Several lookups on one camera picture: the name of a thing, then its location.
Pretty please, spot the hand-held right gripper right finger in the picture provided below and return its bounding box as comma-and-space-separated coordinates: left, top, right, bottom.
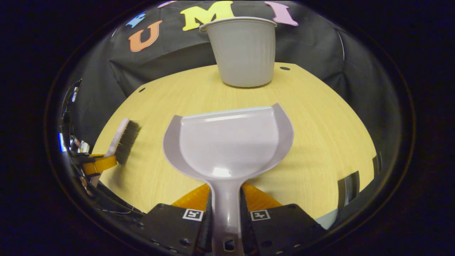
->
240, 182, 327, 255

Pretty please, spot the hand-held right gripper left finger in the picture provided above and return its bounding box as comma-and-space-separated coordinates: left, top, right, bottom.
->
137, 183, 214, 255

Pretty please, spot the small pink broom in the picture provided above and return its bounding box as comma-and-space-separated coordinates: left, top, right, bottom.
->
91, 118, 141, 187

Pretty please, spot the pink grey dustpan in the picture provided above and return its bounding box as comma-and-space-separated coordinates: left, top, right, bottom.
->
163, 103, 295, 256

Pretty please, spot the grey ribbed garbage bin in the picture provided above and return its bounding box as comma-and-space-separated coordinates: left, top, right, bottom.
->
199, 17, 277, 88

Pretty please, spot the black backdrop cloth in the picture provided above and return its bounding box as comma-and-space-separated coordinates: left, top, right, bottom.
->
60, 0, 402, 171

